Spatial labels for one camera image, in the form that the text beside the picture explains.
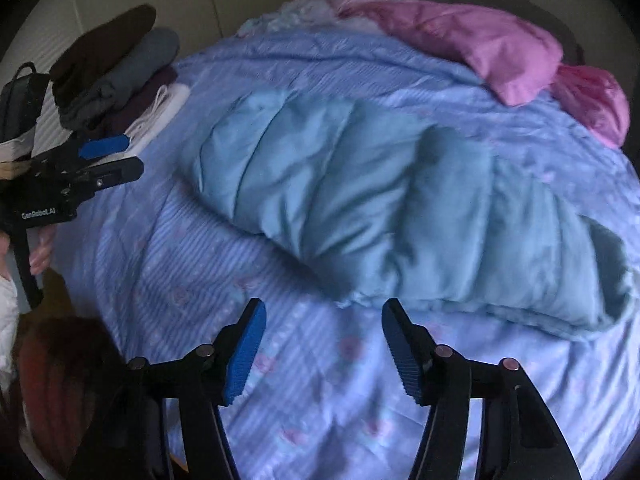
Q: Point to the black backpack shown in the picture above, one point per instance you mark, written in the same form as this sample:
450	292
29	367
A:
17	105

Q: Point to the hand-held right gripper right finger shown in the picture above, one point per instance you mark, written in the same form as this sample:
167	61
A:
402	357

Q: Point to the grey blue folded garment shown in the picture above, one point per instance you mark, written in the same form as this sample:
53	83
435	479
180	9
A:
145	57

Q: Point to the reddish brown cloth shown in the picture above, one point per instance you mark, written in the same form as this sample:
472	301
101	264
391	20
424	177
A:
65	380

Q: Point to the white folded garment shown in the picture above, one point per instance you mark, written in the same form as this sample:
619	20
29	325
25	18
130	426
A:
160	110

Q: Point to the white striped cloth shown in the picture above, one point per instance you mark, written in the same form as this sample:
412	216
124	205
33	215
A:
50	125

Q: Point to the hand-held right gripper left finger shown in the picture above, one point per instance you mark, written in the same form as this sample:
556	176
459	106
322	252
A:
244	357

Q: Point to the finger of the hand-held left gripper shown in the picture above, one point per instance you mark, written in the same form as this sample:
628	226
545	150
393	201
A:
105	146
120	171

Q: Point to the pink pillow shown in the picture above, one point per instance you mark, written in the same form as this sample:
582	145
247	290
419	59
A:
475	40

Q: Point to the dark brown folded garment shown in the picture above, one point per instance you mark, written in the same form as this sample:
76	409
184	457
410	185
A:
100	55

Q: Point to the person's left hand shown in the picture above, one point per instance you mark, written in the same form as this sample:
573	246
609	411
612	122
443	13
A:
40	257

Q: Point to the dark purple folded garment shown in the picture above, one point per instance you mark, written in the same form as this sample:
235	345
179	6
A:
145	97

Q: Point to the pale blue white cloth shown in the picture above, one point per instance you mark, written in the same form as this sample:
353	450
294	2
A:
295	12

